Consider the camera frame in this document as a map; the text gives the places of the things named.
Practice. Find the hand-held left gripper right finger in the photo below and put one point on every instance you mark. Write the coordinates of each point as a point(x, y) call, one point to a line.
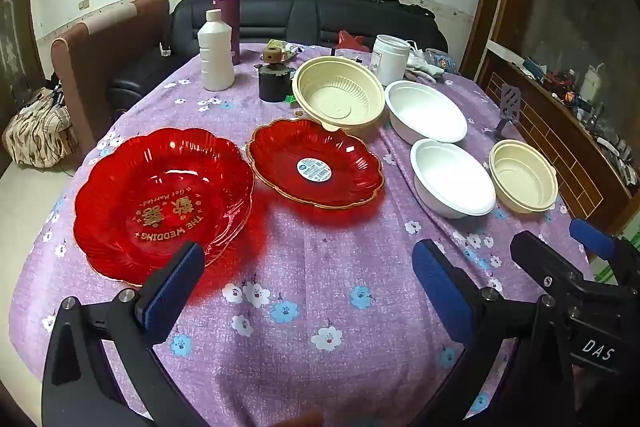
point(442, 297)

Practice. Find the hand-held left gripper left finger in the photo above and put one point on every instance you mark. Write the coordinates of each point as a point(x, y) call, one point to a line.
point(172, 292)

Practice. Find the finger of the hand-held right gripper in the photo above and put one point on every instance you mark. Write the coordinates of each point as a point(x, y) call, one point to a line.
point(542, 264)
point(595, 242)

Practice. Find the large red gold-print plate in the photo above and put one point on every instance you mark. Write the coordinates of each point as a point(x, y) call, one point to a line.
point(150, 187)

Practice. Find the white foam bowl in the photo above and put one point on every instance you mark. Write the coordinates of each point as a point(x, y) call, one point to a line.
point(450, 177)
point(425, 109)

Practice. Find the red gold-rim plate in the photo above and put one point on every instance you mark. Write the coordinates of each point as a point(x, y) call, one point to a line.
point(345, 162)

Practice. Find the large cream plastic bowl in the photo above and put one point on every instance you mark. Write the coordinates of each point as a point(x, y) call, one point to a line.
point(340, 97)

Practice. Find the small cream plastic bowl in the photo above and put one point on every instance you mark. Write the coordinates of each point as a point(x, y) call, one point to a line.
point(522, 177)

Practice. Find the purple floral tablecloth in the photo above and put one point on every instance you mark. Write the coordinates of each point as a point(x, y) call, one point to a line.
point(310, 267)

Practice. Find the wooden sideboard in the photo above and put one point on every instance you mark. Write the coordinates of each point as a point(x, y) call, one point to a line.
point(565, 107)

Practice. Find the grey phone stand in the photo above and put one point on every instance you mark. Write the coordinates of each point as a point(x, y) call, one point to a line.
point(508, 109)

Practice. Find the patterned cloth bag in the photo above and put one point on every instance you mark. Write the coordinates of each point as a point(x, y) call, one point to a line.
point(37, 134)

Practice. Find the green snack packet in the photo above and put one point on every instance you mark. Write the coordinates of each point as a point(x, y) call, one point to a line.
point(289, 98)

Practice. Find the printed plastic bag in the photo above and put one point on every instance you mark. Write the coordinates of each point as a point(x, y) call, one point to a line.
point(440, 59)

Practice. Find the white work gloves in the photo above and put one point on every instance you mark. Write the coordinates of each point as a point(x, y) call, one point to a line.
point(422, 67)

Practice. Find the black round container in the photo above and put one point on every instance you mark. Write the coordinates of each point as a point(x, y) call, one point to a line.
point(274, 84)

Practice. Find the white power adapter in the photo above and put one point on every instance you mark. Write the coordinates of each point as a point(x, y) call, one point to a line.
point(165, 49)

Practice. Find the white plastic bottle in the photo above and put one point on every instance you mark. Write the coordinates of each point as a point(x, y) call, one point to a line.
point(216, 52)

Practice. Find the white plastic jar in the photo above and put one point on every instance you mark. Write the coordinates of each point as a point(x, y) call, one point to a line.
point(391, 57)

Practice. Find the brown upholstered chair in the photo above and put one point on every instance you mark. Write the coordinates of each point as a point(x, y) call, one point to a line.
point(95, 57)

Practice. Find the yellow-green snack packet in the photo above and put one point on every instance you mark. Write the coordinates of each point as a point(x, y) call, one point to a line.
point(280, 48)

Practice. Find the red plastic bag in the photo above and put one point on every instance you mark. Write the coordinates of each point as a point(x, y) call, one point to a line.
point(350, 41)

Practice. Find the purple thermos flask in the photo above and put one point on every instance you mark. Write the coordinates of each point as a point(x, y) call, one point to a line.
point(227, 2)

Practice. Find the dark clothes pile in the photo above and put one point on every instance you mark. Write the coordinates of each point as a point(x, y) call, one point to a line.
point(390, 2)

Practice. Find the black leather sofa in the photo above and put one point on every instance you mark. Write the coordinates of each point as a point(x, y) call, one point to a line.
point(300, 19)

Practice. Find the wooden glass-door cabinet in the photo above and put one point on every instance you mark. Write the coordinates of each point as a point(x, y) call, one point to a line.
point(15, 32)

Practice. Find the wall switch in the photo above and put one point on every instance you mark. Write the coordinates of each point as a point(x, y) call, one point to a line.
point(83, 3)

